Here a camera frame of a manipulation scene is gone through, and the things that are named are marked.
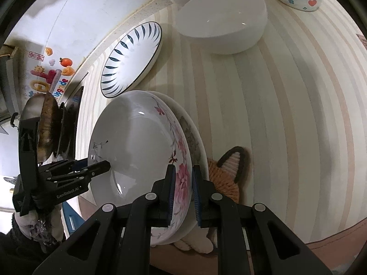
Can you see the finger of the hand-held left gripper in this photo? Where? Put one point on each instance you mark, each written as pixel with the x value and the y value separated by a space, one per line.
pixel 94 170
pixel 77 163

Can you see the striped tablecloth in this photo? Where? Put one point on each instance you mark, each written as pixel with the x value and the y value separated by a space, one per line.
pixel 286 120

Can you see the large plain white bowl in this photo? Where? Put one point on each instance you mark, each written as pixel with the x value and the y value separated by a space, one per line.
pixel 220 20

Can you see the orange knitted fox coaster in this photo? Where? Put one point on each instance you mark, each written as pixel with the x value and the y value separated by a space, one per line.
pixel 226 183

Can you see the blue object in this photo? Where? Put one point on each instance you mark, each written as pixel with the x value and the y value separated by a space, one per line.
pixel 73 217

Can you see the colourful wall stickers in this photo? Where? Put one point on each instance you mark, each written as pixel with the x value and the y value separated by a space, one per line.
pixel 48 74

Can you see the metal wok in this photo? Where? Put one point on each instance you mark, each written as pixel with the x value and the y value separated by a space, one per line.
pixel 47 126

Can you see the pink floral white plate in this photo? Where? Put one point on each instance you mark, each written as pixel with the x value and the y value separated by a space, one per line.
pixel 137 149

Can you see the grey floral white plate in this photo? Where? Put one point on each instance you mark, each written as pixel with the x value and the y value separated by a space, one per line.
pixel 195 137

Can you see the blue leaf pattern plate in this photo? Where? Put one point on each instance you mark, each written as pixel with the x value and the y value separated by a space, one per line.
pixel 132 60

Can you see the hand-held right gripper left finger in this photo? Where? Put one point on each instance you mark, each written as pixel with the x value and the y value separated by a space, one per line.
pixel 171 189

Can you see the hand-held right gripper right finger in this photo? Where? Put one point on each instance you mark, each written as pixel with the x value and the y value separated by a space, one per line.
pixel 196 194

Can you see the black stove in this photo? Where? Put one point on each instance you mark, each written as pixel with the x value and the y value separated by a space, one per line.
pixel 68 126

